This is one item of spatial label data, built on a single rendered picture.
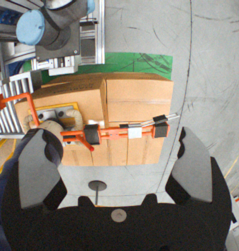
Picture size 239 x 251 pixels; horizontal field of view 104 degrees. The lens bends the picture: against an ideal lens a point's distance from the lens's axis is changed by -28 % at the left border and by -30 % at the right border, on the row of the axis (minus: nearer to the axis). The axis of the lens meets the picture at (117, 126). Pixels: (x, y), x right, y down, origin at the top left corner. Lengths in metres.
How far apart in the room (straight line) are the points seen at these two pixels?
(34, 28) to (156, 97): 1.06
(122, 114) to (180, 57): 1.13
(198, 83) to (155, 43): 0.85
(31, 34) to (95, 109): 0.52
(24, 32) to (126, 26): 1.37
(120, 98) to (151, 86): 0.29
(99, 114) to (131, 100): 0.47
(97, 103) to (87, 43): 0.86
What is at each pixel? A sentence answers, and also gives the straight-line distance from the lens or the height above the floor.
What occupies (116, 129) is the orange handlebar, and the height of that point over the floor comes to 1.09.
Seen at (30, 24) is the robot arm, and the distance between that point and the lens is 0.45.
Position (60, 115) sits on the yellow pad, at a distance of 0.75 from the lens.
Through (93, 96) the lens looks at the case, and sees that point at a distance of 0.72.
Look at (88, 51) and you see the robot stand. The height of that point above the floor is 0.21.
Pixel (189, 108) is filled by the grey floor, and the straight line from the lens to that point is 2.11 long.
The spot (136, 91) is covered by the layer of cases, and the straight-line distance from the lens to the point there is 1.14.
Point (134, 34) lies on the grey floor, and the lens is 1.68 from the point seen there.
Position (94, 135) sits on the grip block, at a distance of 0.65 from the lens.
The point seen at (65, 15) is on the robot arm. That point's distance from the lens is 0.43.
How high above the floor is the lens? 1.63
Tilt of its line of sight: 60 degrees down
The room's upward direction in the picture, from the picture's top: 175 degrees clockwise
